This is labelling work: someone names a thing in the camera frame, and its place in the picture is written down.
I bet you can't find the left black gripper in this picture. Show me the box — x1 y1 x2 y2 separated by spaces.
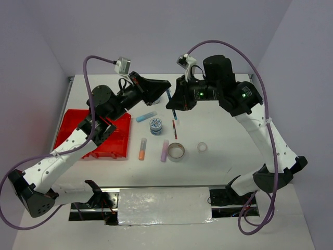
113 77 173 124

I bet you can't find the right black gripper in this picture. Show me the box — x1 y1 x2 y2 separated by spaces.
165 71 221 108

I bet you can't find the blue gel pen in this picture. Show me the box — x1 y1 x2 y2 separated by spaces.
166 89 177 120

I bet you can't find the red gel pen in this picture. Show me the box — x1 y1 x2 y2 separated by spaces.
172 120 177 140

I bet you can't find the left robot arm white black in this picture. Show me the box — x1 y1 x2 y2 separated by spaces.
8 71 171 218

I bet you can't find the far blue white putty jar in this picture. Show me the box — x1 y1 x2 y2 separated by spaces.
152 98 161 105

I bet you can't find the blue white putty jar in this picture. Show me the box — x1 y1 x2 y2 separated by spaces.
149 118 163 135
152 98 161 105

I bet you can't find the blue glue stick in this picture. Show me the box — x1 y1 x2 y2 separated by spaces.
135 111 157 122

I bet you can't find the near blue white putty jar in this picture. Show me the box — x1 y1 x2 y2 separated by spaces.
149 118 163 135

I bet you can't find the small clear tape roll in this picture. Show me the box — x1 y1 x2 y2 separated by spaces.
197 142 208 153

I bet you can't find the large clear tape roll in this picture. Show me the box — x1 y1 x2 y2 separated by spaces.
167 142 186 162

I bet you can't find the red compartment storage bin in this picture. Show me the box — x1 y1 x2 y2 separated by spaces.
54 109 132 159

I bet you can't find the orange glue stick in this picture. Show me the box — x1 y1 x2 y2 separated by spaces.
138 137 147 160

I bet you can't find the purple glue stick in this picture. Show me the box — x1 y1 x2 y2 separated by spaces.
160 140 169 162

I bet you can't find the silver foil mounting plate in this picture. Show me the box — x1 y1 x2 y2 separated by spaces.
118 187 213 226

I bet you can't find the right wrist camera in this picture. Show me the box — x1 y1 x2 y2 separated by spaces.
176 54 197 69

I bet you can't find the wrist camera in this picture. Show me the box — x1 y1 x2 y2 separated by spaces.
114 57 131 75
176 54 197 69

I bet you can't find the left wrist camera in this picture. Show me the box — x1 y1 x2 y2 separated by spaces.
114 57 131 75

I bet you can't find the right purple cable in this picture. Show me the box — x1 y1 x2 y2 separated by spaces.
187 40 279 235

